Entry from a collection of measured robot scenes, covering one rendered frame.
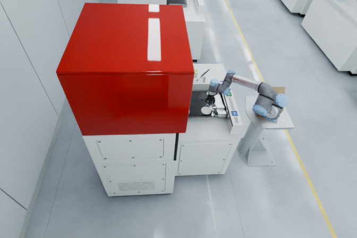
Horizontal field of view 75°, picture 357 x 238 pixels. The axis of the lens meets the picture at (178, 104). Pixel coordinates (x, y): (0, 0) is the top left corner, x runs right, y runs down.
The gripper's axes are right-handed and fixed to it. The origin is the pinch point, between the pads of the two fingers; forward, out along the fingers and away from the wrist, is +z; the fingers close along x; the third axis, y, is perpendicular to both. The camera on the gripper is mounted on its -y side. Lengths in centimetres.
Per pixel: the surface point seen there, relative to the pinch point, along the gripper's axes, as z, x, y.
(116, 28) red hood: -90, -57, 56
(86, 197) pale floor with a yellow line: 91, -74, 120
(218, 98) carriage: 3.3, 1.5, -17.9
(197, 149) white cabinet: 24.5, 9.9, 36.5
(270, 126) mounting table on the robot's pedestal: 9, 61, -19
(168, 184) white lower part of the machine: 59, -1, 69
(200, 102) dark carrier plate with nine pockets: 1.4, -10.6, 0.5
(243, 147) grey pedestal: 75, 47, -28
